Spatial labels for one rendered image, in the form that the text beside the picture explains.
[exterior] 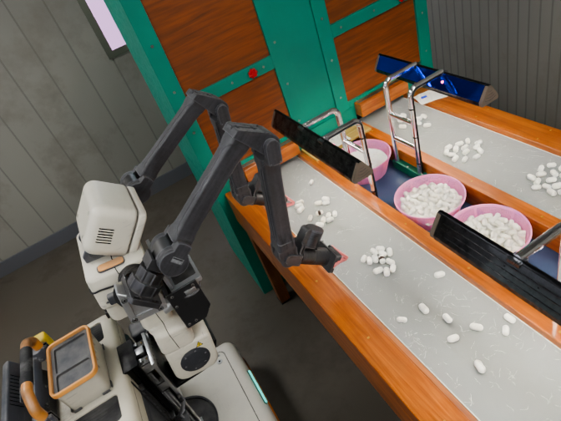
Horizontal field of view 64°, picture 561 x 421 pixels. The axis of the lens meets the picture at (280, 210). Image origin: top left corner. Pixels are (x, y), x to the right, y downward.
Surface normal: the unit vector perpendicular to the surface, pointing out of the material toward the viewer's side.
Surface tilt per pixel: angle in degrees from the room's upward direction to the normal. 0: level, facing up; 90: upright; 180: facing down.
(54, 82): 90
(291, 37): 90
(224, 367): 0
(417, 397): 0
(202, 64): 90
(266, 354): 0
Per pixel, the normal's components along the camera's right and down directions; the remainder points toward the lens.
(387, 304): -0.29, -0.74
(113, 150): 0.45, 0.44
